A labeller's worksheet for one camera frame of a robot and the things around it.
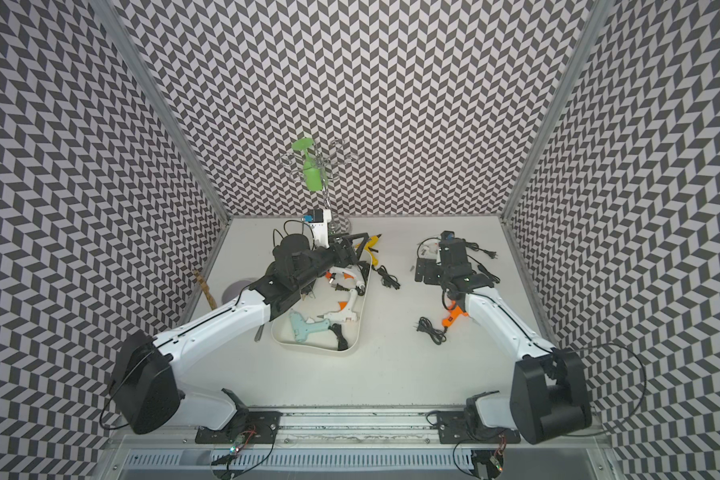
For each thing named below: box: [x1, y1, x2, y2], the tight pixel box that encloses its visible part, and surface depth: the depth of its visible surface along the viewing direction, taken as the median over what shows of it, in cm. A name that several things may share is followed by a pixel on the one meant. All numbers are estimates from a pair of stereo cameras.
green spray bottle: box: [292, 137, 323, 191], surface depth 101 cm
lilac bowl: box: [222, 278, 254, 305], surface depth 93 cm
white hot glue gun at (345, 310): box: [316, 288, 358, 323], surface depth 91 cm
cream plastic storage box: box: [271, 251, 373, 354], surface depth 91 cm
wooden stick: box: [194, 270, 217, 310], surface depth 100 cm
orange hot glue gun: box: [413, 300, 469, 345], surface depth 91 cm
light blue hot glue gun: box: [289, 310, 331, 343], surface depth 89 cm
